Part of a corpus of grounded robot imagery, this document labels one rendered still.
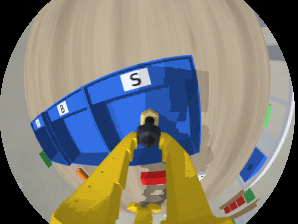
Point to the white domino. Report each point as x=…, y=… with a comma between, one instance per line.
x=201, y=175

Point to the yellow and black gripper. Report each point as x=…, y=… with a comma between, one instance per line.
x=97, y=200

